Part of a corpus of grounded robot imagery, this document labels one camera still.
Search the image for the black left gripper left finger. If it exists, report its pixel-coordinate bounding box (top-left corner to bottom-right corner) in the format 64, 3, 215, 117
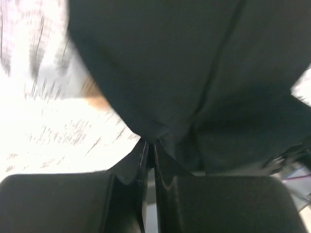
0, 141, 149, 233

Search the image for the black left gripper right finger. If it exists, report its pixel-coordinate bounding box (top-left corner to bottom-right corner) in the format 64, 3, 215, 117
154, 143, 306, 233

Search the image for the black t shirt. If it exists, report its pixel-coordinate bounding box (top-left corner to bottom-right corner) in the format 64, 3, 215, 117
68, 0, 311, 173

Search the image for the floral patterned table mat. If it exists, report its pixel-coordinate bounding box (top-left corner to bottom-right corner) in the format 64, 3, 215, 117
0, 0, 311, 175

